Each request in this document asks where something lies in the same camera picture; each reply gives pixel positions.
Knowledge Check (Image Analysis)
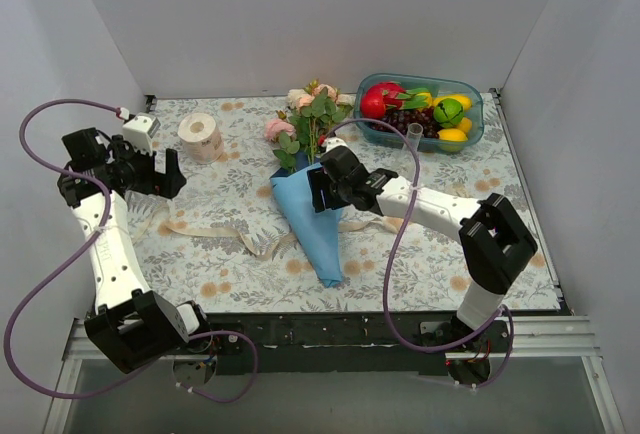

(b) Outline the blue wrapping paper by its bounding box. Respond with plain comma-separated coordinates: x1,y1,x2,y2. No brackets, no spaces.
270,153,343,288

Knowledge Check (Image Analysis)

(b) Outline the cream fabric ribbon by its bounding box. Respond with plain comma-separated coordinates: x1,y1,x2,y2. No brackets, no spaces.
131,201,403,260

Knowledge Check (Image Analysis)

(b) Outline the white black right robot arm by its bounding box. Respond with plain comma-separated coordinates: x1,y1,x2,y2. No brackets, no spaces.
308,142,538,352

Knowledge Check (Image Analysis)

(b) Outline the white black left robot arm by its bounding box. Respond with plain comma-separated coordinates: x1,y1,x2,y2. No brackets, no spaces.
57,128,213,373

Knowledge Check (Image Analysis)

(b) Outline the clear glass vase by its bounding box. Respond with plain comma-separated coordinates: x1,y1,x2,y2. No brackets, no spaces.
403,122,423,152

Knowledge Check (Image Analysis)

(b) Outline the wrapped toilet paper roll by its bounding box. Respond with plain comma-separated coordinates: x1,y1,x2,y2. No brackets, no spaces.
178,113,224,164

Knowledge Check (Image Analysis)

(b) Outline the pink flower bouquet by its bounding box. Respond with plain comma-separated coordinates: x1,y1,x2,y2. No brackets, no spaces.
264,79,355,174

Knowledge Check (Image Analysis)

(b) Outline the red apple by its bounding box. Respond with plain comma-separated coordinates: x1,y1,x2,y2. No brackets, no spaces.
360,90,386,119

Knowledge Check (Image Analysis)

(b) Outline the floral patterned tablecloth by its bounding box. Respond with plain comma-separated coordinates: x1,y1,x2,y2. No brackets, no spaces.
92,95,561,314

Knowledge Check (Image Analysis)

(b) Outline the pink dragon fruit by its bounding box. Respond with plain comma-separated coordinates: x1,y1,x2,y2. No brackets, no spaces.
367,82,433,110

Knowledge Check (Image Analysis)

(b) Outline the dark purple grapes bunch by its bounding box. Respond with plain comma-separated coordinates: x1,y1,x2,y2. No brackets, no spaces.
378,108,442,138

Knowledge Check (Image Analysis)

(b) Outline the yellow lemon front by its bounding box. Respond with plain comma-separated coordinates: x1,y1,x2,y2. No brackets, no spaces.
438,128,468,143

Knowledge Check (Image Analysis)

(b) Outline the yellow lemon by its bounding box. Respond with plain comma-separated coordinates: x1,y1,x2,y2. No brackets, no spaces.
432,94,473,111
456,117,473,135
438,128,468,143

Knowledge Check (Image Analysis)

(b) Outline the green lime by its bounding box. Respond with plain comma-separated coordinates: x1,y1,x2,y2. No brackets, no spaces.
433,98,465,128

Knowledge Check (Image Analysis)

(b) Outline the teal plastic fruit basket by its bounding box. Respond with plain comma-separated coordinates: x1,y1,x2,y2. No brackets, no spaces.
354,74,484,153

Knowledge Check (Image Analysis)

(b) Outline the yellow lemon right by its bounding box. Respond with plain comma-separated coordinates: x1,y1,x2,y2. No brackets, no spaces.
456,117,473,135

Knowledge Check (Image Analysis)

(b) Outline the yellow lemon top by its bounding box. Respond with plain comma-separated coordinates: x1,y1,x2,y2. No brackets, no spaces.
432,94,473,111

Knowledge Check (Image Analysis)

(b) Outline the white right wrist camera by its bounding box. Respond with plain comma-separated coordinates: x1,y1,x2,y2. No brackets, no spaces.
322,137,347,152

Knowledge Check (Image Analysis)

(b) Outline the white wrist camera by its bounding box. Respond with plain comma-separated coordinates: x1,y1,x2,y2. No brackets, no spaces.
122,113,160,155
322,137,347,152

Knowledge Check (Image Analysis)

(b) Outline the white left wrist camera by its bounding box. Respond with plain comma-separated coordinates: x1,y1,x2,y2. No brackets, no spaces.
122,113,160,155

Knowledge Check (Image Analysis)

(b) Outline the aluminium frame rail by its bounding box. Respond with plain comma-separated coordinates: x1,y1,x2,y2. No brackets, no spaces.
63,316,601,361

